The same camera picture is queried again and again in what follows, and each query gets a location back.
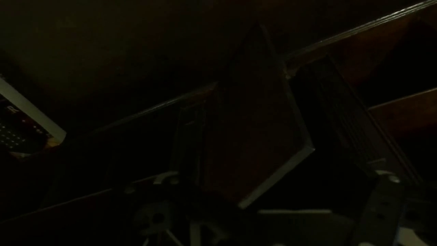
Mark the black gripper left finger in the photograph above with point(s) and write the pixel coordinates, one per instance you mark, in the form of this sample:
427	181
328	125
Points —
158	218

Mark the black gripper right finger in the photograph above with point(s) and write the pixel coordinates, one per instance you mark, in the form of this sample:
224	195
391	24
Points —
380	209

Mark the white flat box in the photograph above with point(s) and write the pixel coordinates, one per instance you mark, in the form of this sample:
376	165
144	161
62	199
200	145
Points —
41	120

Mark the dark wooden secretary desk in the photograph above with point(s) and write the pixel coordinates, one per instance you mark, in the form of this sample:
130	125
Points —
91	45

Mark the small dark wooden door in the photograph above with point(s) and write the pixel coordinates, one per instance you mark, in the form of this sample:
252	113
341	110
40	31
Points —
255	127

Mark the black calculator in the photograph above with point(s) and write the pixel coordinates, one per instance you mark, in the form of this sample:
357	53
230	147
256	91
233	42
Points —
16	130

